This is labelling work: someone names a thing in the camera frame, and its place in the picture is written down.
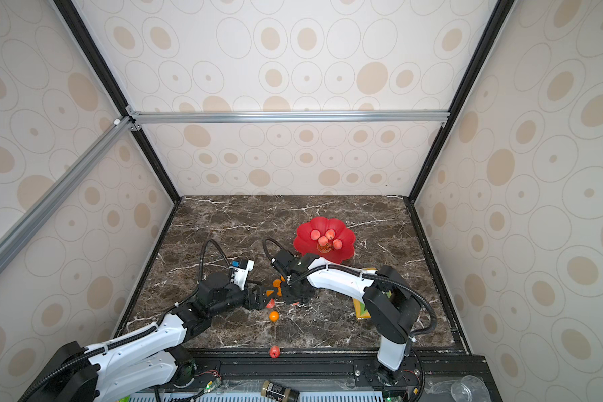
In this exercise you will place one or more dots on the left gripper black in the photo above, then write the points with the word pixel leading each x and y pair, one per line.
pixel 251 303

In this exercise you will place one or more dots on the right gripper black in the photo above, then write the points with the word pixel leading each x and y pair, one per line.
pixel 291 288

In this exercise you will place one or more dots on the pink peach top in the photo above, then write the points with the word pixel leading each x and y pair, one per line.
pixel 315 235

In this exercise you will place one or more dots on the pink peach bottom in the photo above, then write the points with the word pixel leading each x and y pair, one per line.
pixel 275 352

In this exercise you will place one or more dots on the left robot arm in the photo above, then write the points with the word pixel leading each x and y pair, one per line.
pixel 150 356

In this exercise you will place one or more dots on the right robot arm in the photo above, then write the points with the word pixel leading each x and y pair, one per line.
pixel 400 314

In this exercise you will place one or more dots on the red flower-shaped fruit bowl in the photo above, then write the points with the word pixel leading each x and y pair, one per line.
pixel 305 245

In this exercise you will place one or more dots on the yellow snack bag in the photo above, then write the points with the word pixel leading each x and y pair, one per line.
pixel 360 309

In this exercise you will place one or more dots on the dark glass bottle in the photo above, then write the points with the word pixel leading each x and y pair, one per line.
pixel 279 393

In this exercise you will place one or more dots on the clear plastic cup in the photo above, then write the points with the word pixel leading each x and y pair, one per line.
pixel 470 389

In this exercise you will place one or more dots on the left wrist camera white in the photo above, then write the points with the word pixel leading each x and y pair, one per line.
pixel 240 269

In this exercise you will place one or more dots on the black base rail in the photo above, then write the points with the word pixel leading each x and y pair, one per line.
pixel 418 372

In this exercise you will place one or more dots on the horizontal aluminium frame bar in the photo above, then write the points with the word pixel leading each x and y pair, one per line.
pixel 142 119

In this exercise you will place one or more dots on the diagonal aluminium frame bar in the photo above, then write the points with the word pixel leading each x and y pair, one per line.
pixel 24 230

